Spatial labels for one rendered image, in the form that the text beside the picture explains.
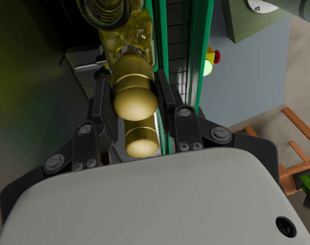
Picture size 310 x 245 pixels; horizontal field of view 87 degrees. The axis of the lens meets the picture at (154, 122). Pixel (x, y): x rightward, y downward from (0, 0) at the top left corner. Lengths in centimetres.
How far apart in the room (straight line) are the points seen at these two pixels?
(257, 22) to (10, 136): 76
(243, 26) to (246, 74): 31
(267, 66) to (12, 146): 102
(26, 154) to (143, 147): 12
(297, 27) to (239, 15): 144
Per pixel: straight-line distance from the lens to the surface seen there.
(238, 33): 76
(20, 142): 21
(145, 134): 15
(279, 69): 110
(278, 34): 96
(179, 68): 45
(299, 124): 284
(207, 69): 51
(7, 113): 21
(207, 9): 32
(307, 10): 58
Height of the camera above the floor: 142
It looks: 41 degrees down
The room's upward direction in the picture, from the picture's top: 169 degrees clockwise
